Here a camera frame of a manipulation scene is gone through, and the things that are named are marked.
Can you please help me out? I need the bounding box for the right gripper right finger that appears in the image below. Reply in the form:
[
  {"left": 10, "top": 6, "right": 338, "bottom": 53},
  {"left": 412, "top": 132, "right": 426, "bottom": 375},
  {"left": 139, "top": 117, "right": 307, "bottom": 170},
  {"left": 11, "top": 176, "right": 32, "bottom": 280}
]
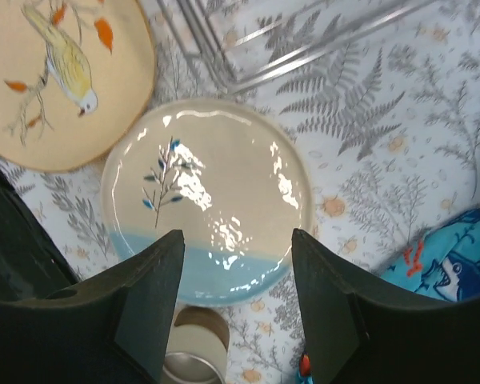
[{"left": 292, "top": 229, "right": 480, "bottom": 383}]

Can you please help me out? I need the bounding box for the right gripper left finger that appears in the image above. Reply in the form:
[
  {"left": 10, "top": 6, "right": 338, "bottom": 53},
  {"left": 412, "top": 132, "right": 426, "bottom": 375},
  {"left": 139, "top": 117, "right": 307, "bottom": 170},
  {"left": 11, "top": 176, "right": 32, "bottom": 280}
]
[{"left": 0, "top": 230, "right": 184, "bottom": 383}]

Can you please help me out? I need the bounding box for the cream steel tumbler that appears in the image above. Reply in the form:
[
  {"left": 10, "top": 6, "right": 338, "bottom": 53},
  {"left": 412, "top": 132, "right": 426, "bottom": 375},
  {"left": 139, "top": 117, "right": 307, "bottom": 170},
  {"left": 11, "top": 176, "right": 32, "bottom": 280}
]
[{"left": 161, "top": 306, "right": 230, "bottom": 384}]

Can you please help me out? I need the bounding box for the wire dish rack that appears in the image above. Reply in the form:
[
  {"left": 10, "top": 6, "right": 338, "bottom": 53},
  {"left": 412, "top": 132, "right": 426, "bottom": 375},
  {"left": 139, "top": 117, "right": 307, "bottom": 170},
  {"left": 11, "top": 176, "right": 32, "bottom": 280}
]
[{"left": 158, "top": 1, "right": 433, "bottom": 94}]

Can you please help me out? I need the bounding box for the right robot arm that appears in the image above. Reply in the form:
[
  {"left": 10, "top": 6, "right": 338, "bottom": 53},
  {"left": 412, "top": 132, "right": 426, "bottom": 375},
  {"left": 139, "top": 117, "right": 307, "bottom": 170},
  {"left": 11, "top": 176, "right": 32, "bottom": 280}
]
[{"left": 0, "top": 171, "right": 480, "bottom": 383}]

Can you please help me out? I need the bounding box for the shark print cloth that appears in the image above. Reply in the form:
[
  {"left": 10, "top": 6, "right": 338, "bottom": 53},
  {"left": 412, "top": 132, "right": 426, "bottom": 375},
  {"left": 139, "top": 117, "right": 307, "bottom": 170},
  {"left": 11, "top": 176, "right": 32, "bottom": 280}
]
[{"left": 381, "top": 207, "right": 480, "bottom": 302}]

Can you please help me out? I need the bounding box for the cream and blue plate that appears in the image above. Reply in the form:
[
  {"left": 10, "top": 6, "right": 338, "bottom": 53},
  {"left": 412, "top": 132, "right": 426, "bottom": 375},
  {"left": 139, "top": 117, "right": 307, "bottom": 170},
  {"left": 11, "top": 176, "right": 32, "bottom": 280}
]
[{"left": 101, "top": 98, "right": 315, "bottom": 307}]

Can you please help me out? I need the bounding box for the bird pattern plate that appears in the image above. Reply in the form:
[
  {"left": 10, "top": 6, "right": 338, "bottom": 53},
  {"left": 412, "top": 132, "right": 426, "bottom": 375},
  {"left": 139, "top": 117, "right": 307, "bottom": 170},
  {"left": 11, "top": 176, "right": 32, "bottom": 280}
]
[{"left": 0, "top": 1, "right": 156, "bottom": 172}]

